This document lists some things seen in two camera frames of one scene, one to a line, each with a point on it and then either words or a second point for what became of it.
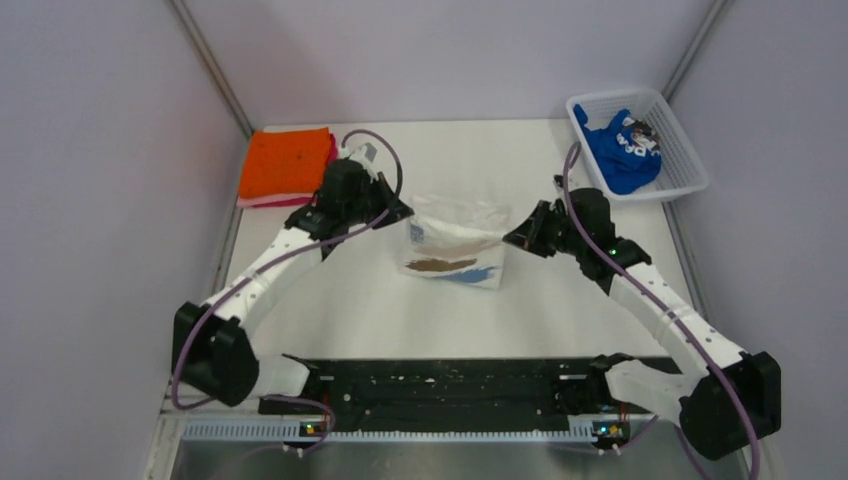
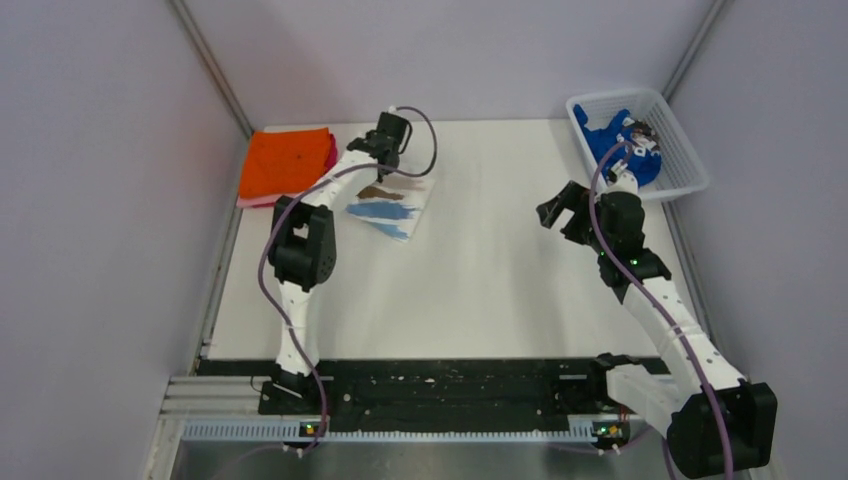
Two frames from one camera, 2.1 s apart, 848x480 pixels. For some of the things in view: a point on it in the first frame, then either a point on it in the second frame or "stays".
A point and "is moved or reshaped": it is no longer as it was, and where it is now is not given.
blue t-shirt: (626, 164) stays
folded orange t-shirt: (285, 162) stays
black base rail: (454, 393) stays
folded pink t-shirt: (263, 202) stays
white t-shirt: (456, 239) is moved or reshaped
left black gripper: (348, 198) → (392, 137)
